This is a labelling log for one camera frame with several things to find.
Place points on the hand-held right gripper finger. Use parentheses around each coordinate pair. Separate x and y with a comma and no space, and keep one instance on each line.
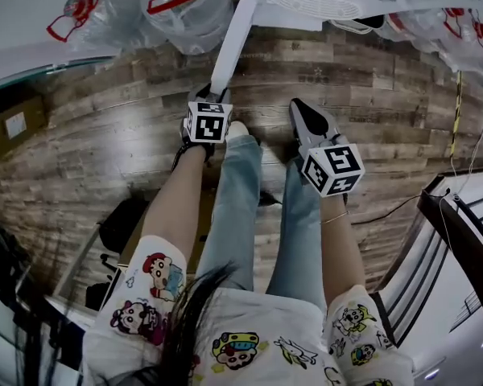
(320,123)
(298,121)

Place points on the yellow black striped tape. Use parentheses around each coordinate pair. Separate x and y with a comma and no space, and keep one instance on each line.
(456,111)

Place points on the glass door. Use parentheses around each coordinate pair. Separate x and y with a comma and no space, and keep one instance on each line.
(24,80)

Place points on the black frame table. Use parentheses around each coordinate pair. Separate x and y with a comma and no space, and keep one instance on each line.
(459,225)

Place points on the light blue jeans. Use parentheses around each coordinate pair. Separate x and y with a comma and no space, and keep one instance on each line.
(233,199)

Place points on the person's left forearm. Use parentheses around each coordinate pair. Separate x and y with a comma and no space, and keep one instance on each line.
(169,207)

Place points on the black wristband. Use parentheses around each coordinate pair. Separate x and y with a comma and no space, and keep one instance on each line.
(195,151)

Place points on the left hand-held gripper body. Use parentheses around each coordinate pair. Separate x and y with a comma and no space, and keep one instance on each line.
(207,125)

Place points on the black bag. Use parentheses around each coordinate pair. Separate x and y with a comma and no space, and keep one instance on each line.
(122,223)

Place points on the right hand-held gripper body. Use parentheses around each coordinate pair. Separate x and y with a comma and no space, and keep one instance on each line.
(334,167)

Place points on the person's right forearm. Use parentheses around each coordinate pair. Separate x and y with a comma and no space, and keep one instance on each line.
(340,251)

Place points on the person's white left shoe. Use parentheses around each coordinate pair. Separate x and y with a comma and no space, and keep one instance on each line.
(237,129)

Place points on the white cartoon print shirt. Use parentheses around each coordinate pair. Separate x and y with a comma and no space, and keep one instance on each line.
(265,320)

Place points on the cardboard box with white label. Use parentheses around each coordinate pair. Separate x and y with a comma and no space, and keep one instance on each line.
(34,115)

